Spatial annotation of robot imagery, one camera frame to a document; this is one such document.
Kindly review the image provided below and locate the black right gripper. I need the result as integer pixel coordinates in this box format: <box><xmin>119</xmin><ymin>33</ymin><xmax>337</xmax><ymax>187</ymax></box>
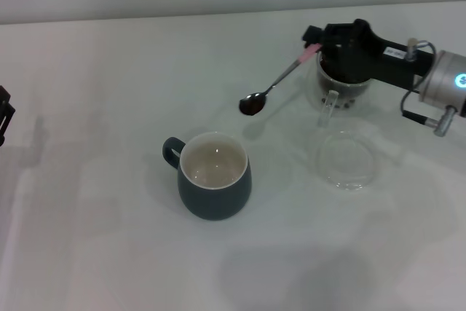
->
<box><xmin>302</xmin><ymin>18</ymin><xmax>436</xmax><ymax>90</ymax></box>

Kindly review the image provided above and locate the pink-handled steel spoon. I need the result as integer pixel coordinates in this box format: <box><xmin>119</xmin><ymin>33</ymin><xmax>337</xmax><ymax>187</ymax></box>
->
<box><xmin>238</xmin><ymin>44</ymin><xmax>323</xmax><ymax>117</ymax></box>

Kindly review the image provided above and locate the dark teal ceramic mug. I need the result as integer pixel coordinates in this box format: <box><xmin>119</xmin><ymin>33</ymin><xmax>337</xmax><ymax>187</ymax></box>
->
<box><xmin>162</xmin><ymin>131</ymin><xmax>253</xmax><ymax>221</ymax></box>

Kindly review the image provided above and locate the roasted coffee bean heap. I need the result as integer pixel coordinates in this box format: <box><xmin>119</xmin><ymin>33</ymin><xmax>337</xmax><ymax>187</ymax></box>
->
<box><xmin>317</xmin><ymin>56</ymin><xmax>367</xmax><ymax>109</ymax></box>

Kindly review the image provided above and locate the clear glass saucer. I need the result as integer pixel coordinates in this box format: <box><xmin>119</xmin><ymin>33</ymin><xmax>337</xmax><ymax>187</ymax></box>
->
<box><xmin>315</xmin><ymin>130</ymin><xmax>376</xmax><ymax>192</ymax></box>

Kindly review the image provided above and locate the clear double-wall glass cup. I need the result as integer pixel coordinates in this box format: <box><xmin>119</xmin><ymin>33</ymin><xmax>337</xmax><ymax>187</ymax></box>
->
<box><xmin>306</xmin><ymin>47</ymin><xmax>373</xmax><ymax>127</ymax></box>

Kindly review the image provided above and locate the black cable silver plug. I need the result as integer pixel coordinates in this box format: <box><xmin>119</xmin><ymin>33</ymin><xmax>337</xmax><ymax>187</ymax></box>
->
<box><xmin>400</xmin><ymin>88</ymin><xmax>458</xmax><ymax>138</ymax></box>

